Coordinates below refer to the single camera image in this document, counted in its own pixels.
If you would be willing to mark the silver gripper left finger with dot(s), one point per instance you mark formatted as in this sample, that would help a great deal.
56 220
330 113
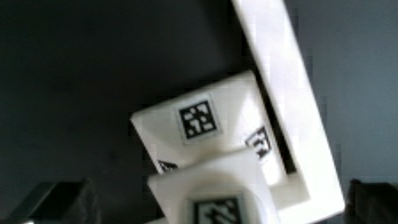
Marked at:
60 203

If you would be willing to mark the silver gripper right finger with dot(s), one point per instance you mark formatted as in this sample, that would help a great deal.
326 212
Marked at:
371 203

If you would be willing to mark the white lamp base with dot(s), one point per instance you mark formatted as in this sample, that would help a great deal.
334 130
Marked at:
211 146

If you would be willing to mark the white lamp bulb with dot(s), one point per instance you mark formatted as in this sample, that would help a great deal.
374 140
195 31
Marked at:
216 209

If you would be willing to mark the white border frame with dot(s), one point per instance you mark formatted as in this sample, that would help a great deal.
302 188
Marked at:
309 197

